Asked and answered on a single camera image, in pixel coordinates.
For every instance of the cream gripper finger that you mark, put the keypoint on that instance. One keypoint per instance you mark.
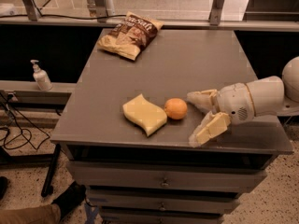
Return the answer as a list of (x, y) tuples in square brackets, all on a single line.
[(211, 126), (203, 100)]

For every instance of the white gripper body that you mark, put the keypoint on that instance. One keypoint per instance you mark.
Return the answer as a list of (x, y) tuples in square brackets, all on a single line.
[(234, 103)]

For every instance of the orange fruit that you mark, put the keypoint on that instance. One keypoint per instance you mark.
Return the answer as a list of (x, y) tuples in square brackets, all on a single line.
[(175, 108)]

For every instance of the yellow wavy sponge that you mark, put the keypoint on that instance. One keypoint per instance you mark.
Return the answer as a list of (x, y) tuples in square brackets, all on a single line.
[(145, 114)]

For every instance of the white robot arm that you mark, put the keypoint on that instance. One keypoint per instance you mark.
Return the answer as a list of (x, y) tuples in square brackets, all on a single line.
[(278, 96)]

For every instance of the grey drawer cabinet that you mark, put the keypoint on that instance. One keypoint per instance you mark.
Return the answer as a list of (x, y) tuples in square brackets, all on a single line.
[(175, 136)]

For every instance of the sea salt chips bag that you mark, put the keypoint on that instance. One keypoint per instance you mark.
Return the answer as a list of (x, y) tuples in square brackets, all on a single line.
[(131, 36)]

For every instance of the black shoe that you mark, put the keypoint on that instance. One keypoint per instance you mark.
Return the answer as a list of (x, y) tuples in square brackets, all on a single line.
[(70, 199)]

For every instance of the white pump dispenser bottle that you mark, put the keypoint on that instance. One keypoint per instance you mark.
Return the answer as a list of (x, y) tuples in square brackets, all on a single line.
[(41, 77)]

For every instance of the black table leg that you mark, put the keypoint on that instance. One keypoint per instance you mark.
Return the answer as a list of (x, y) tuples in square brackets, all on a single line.
[(47, 187)]

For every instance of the person's leg tan trousers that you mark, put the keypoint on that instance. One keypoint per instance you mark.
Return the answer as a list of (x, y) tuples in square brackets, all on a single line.
[(47, 214)]

